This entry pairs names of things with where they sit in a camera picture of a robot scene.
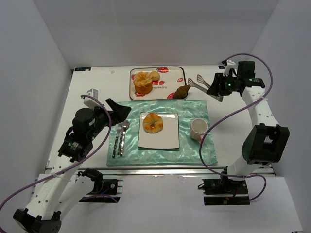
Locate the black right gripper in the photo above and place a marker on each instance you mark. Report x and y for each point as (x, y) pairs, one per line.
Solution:
(219, 84)

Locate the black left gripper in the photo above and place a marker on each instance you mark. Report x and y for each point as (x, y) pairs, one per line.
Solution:
(107, 114)

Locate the steel serving tongs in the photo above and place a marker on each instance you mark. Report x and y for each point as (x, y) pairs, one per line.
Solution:
(203, 86)

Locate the glazed ring bread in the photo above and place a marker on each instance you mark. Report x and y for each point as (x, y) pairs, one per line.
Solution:
(153, 123)

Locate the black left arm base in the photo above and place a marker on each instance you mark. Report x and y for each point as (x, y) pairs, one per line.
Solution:
(104, 190)

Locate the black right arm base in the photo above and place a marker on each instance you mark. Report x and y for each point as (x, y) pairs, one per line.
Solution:
(224, 191)

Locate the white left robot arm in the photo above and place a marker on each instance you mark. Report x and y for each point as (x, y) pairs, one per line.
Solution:
(45, 212)

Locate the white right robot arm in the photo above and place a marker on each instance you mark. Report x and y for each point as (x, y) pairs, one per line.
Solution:
(267, 140)

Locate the tall orange muffin bread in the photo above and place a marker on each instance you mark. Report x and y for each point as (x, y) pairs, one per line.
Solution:
(143, 82)

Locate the steel fork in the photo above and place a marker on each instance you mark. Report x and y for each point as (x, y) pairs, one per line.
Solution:
(119, 127)

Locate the steel spoon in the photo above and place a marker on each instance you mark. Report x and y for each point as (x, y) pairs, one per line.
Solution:
(125, 126)

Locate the steel table knife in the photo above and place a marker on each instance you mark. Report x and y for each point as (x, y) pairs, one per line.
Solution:
(122, 143)

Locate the brown chocolate croissant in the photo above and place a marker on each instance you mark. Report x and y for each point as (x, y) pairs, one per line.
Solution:
(181, 92)

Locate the pink ceramic mug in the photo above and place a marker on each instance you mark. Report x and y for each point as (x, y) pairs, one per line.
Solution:
(198, 128)

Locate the small round bun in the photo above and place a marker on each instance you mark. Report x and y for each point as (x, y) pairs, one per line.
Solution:
(155, 76)

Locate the strawberry print tray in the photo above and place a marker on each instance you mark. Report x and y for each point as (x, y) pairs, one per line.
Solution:
(170, 79)

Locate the white square plate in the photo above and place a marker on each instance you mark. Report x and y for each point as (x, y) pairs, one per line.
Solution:
(167, 139)

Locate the green satin placemat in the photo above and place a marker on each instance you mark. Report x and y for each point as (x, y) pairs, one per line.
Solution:
(190, 152)

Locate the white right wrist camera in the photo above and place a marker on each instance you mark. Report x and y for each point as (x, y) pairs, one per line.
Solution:
(229, 64)

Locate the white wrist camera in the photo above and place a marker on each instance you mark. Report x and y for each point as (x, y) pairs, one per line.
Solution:
(229, 64)
(89, 102)

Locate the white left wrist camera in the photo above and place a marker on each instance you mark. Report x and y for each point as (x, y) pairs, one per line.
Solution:
(89, 102)

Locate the aluminium table edge rail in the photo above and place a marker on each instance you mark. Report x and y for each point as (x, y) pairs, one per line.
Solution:
(155, 171)

